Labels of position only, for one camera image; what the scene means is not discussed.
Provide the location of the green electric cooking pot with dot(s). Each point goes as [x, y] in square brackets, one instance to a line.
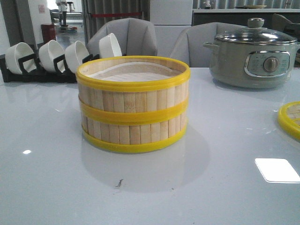
[251, 65]

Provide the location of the right grey chair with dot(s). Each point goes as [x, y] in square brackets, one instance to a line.
[189, 44]

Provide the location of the white steamer liner cloth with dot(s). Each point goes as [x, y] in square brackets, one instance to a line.
[135, 72]

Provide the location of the left grey chair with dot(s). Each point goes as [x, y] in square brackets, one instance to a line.
[135, 36]

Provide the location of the red trash bin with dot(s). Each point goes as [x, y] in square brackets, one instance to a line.
[48, 32]

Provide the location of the glass pot lid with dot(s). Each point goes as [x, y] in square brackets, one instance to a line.
[255, 33]

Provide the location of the white refrigerator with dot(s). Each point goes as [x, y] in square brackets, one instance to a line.
[169, 17]

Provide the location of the black dish rack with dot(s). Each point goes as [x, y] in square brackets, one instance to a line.
[32, 71]

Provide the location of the woven bamboo steamer lid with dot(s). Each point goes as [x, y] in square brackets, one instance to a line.
[289, 119]

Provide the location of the grey chair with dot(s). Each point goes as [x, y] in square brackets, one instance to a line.
[135, 36]
[189, 44]

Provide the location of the grey kitchen counter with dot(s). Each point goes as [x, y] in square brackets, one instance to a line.
[241, 16]

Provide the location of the bamboo steamer tray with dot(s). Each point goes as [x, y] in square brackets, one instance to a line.
[134, 138]
[132, 103]

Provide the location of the red barrier belt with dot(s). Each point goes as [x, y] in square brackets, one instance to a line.
[90, 15]

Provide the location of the white bowl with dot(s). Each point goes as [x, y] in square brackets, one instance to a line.
[48, 52]
[109, 46]
[74, 55]
[14, 53]

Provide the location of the person in white shirt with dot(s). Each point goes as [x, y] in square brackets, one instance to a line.
[62, 7]

